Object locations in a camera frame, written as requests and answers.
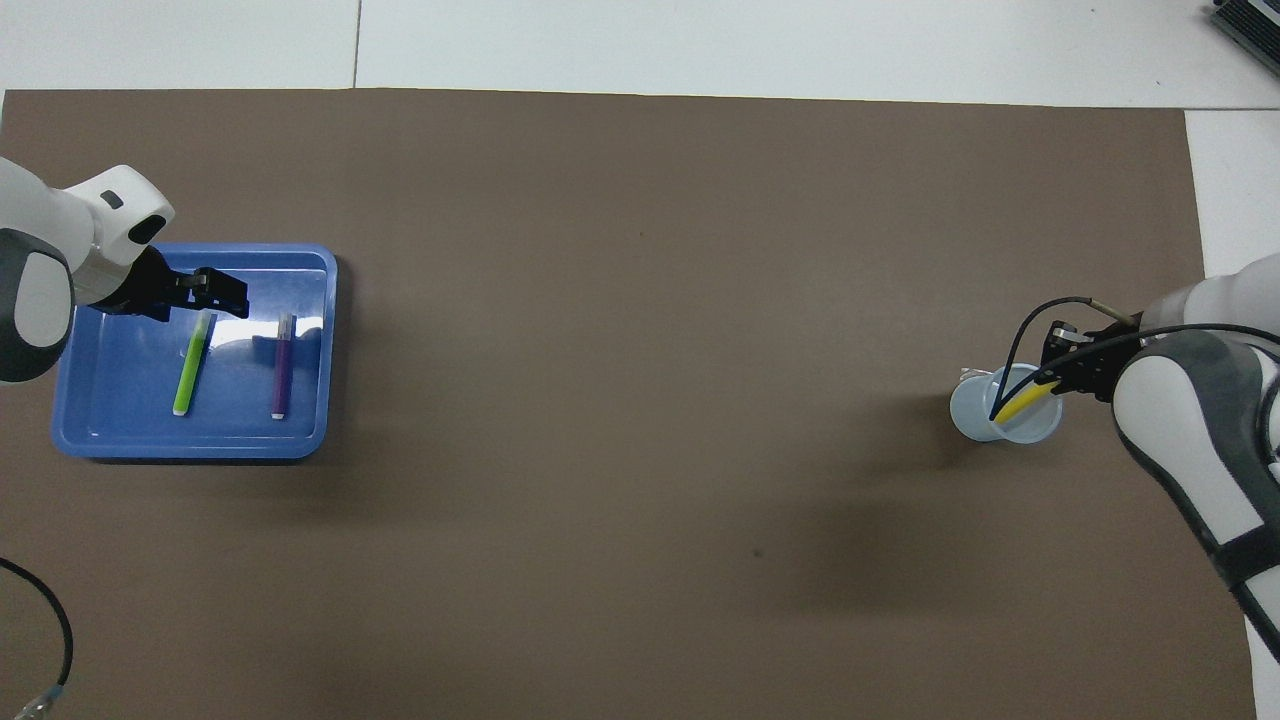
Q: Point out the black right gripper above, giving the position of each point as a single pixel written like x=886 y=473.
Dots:
x=1102 y=365

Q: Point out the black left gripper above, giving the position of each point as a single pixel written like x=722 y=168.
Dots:
x=140 y=290

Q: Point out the yellow marker pen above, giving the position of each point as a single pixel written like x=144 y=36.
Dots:
x=1025 y=403

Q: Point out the green marker pen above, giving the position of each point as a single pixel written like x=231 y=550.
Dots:
x=190 y=375

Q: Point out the purple marker pen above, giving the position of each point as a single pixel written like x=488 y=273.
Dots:
x=283 y=370

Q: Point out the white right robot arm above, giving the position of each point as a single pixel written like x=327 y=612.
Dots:
x=1180 y=440

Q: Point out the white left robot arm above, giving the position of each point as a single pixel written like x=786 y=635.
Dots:
x=40 y=300

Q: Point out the blue plastic tray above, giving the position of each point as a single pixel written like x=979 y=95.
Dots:
x=120 y=400

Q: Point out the translucent pale blue cup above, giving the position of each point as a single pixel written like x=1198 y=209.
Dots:
x=968 y=415

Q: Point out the dark grey ribbed device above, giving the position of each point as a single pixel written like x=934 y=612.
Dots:
x=1255 y=25

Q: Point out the brown table mat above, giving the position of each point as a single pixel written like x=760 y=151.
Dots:
x=640 y=300

